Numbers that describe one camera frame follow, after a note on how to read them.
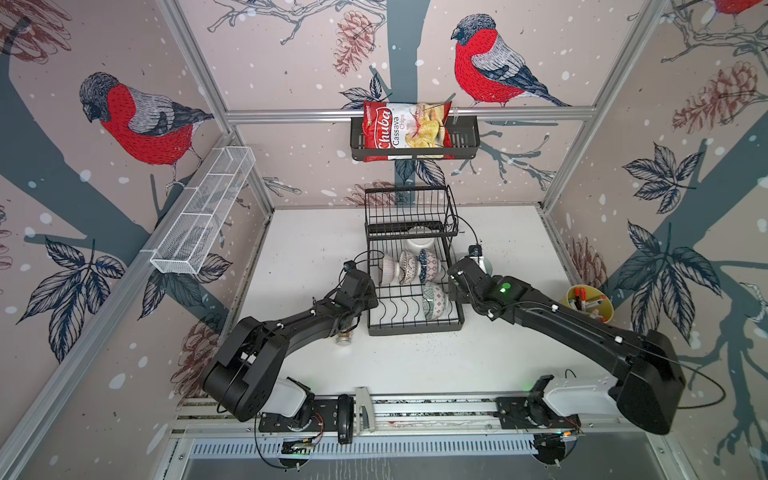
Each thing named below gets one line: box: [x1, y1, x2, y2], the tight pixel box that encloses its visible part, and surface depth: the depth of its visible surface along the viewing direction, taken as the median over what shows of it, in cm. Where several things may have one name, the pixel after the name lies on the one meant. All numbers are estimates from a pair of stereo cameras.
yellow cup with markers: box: [566, 284, 615, 323], surface depth 83 cm
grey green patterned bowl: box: [422, 281, 446, 321], surface depth 85 cm
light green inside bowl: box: [474, 256, 493, 277], surface depth 74 cm
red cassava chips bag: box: [362, 101, 454, 162], surface depth 90 cm
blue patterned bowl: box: [418, 248, 438, 284], surface depth 92 cm
